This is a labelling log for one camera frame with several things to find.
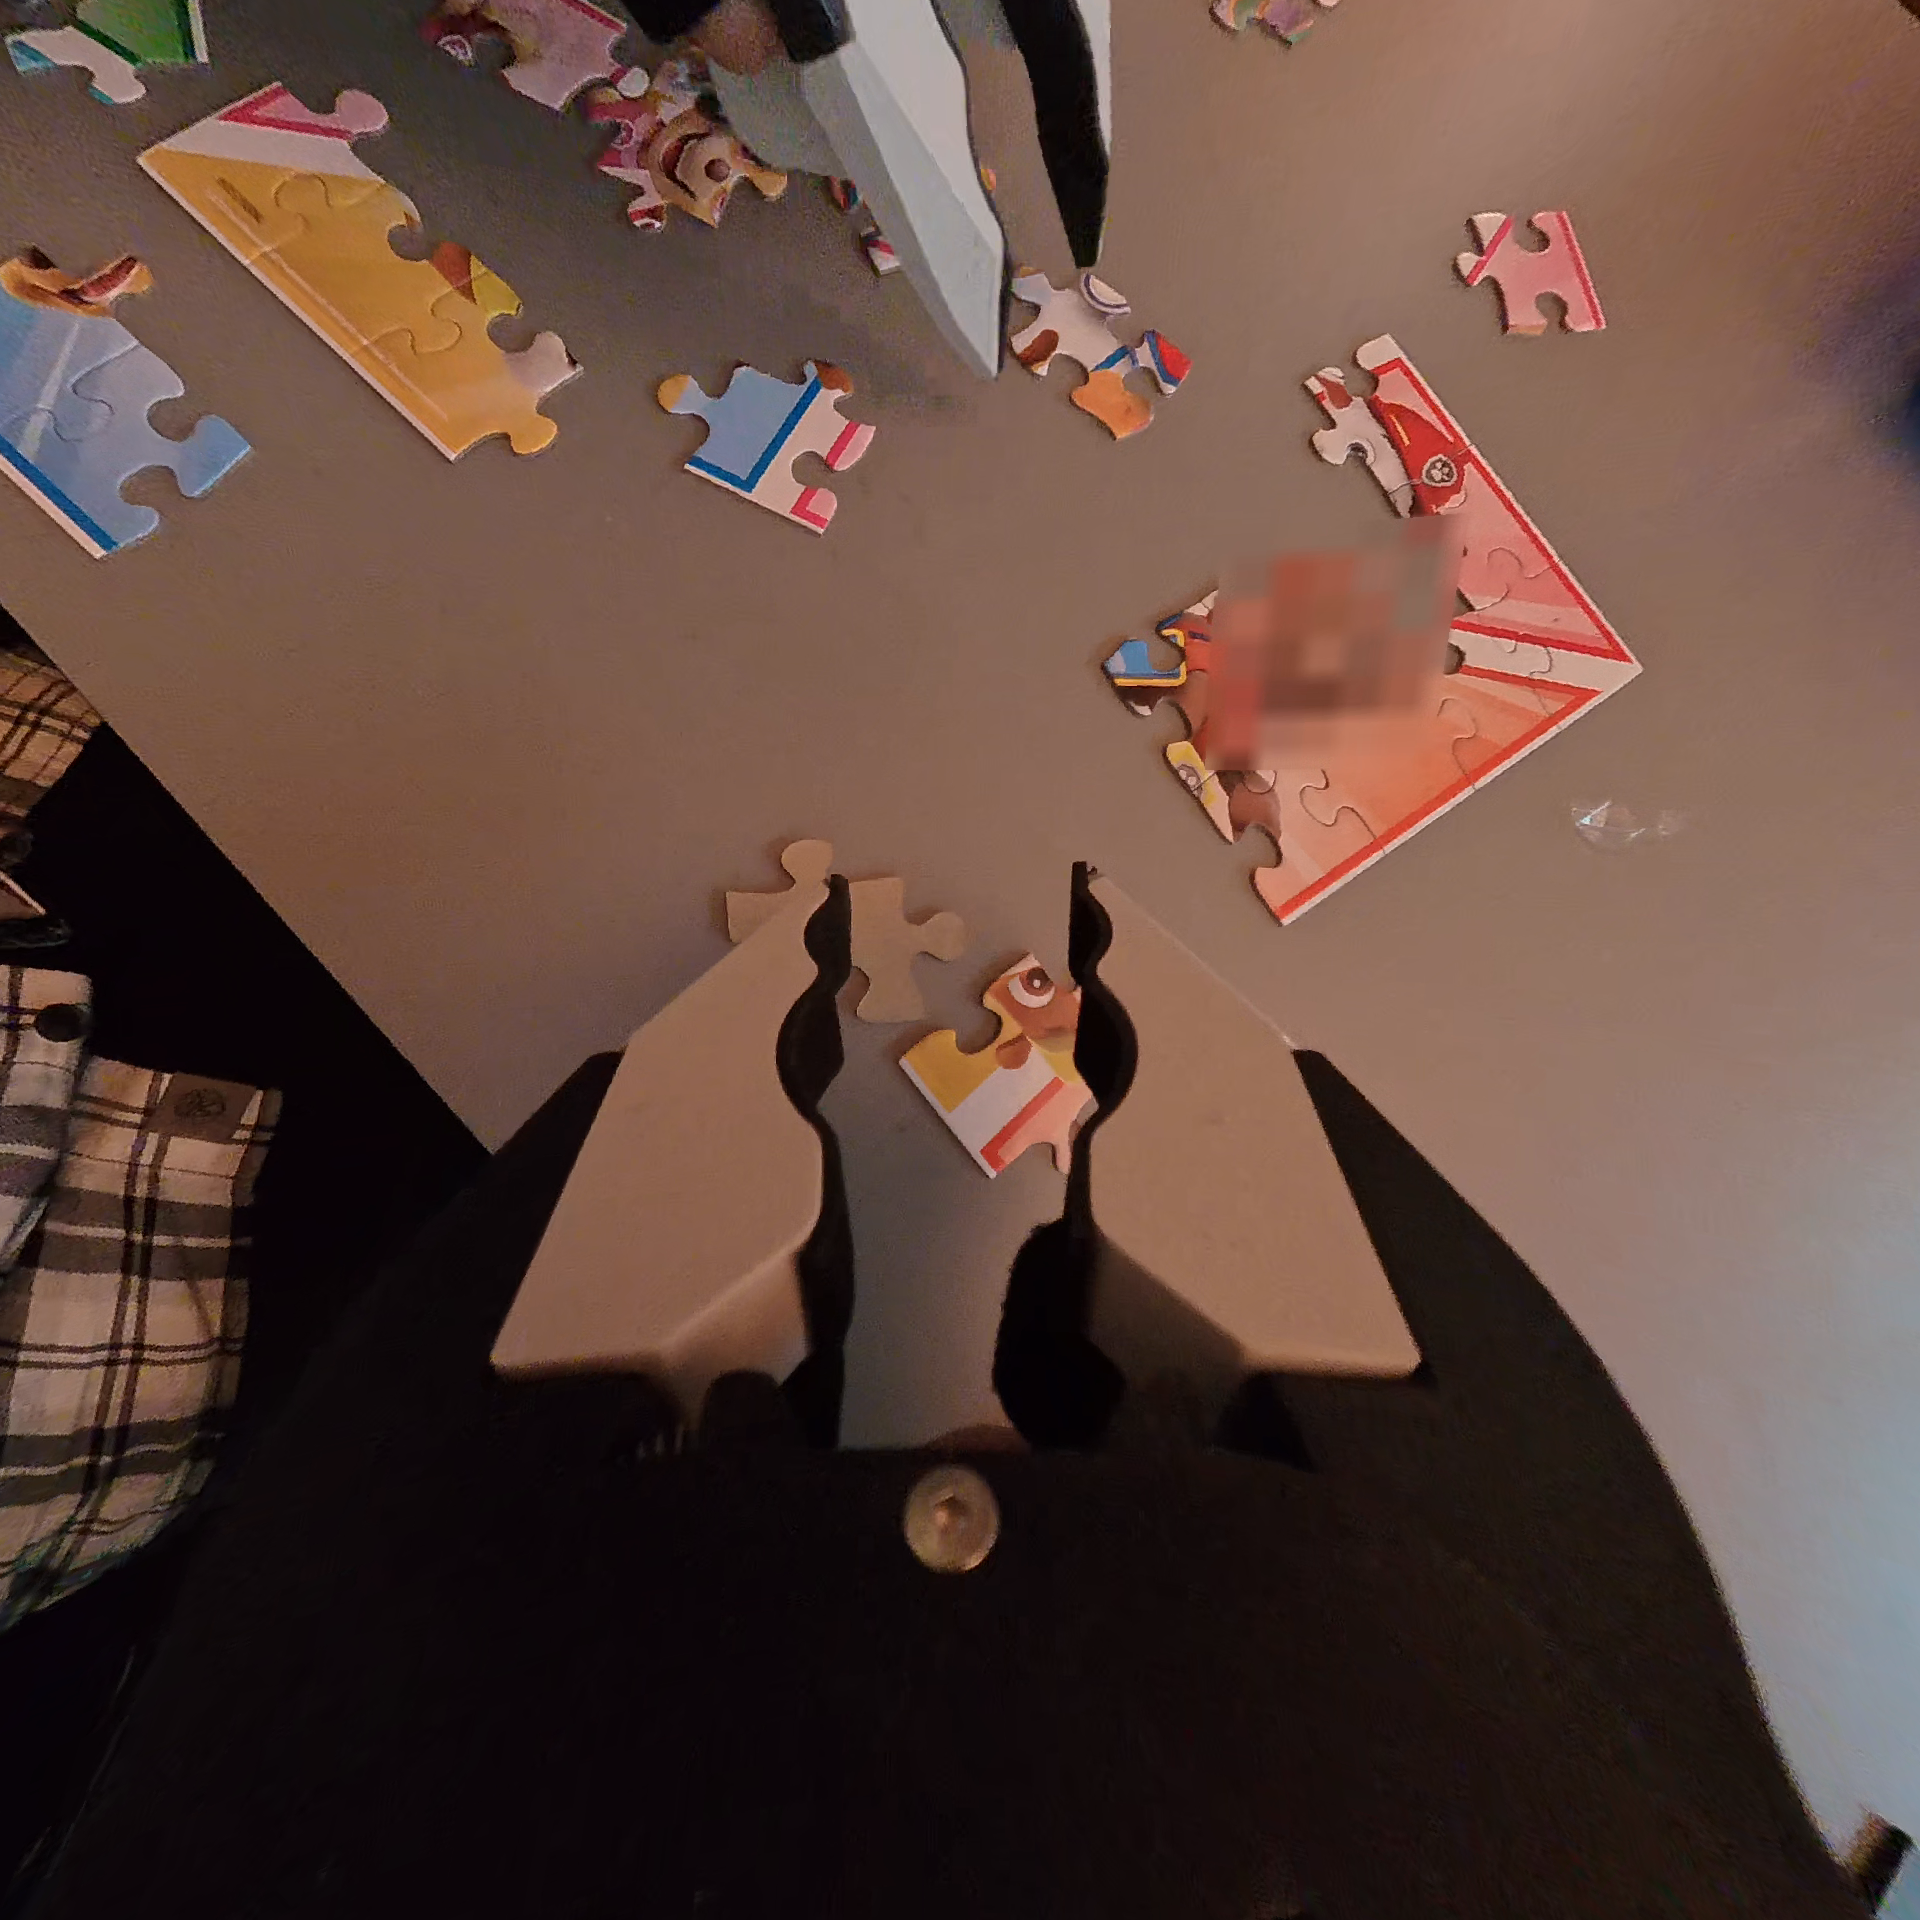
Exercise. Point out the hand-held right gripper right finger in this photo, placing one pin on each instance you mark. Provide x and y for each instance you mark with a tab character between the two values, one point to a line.
1245	1199

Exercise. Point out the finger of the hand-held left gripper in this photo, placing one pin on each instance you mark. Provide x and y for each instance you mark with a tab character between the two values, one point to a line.
915	151
1069	88

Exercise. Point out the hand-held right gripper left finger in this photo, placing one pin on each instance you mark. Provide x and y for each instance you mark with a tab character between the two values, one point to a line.
675	1199

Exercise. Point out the pile of puzzle pieces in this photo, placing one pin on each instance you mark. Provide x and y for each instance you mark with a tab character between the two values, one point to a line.
692	157

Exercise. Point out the white puzzle piece orange knob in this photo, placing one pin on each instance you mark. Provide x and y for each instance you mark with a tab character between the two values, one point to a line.
1088	338

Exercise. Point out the blue white red-striped puzzle piece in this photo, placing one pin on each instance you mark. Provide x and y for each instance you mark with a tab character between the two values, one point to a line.
767	435

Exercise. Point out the brown cardboard puzzle piece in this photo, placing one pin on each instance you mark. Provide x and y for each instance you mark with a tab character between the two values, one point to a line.
901	960

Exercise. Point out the yellow puzzle piece pale knob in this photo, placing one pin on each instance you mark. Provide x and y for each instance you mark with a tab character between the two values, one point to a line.
483	388

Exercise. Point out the yellow puzzle piece brown spot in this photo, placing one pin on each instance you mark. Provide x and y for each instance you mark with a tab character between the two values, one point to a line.
362	285

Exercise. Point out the red fire dog puzzle section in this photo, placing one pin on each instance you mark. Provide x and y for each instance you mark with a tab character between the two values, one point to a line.
1530	707

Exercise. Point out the grey desk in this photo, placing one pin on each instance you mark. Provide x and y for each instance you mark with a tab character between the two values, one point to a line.
600	720

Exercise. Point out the rainbow puzzle piece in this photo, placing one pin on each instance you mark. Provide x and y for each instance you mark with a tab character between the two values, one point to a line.
1276	15

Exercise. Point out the pink striped puzzle piece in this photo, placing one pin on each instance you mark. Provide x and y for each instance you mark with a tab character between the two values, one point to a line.
1540	278

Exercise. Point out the clear plastic scrap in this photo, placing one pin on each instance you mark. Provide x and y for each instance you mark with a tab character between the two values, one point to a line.
1621	825

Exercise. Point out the plaid clothing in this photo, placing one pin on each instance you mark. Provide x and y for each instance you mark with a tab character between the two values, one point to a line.
105	1275

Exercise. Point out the green white puzzle piece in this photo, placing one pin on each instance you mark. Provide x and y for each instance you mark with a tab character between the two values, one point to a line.
137	30

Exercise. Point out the blue sky puzzle section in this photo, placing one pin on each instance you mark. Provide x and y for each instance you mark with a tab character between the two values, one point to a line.
77	406

